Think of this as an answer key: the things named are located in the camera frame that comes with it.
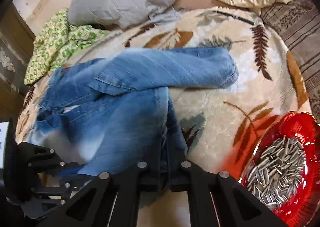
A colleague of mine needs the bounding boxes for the blue denim jeans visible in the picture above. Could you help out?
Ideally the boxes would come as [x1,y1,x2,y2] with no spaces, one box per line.
[28,47,239,176]

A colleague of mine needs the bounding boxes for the black cable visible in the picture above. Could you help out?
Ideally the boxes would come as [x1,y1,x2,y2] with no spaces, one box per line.
[212,10,257,27]

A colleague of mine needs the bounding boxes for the green patterned cloth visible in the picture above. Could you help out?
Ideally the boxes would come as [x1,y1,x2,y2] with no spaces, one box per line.
[24,8,109,85]

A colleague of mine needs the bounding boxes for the red plastic bowl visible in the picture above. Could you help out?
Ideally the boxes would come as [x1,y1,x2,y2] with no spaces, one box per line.
[222,112,320,227]

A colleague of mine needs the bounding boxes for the brown striped bedsheet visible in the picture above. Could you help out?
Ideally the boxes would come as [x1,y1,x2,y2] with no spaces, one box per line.
[261,0,319,120]

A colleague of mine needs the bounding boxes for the pile of sunflower seeds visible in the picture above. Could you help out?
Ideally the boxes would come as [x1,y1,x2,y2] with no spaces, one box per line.
[247,137,306,210]

